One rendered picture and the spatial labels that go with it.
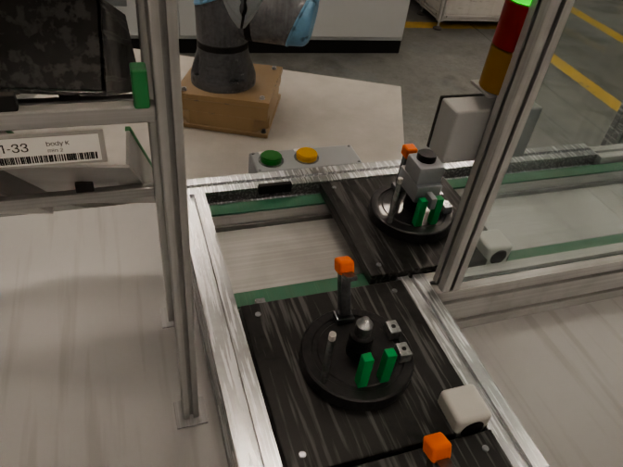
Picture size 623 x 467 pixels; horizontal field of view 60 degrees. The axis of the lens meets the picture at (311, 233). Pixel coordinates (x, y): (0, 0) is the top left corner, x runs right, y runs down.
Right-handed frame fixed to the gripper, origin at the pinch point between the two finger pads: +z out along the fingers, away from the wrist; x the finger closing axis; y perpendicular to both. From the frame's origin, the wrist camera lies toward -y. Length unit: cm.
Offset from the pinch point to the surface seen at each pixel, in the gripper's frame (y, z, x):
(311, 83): 53, 36, -32
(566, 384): -49, 37, -40
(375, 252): -26.8, 25.7, -15.6
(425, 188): -22.9, 17.4, -24.0
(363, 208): -16.0, 25.7, -18.0
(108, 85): -36.7, -7.8, 19.4
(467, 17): 314, 109, -262
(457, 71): 236, 120, -211
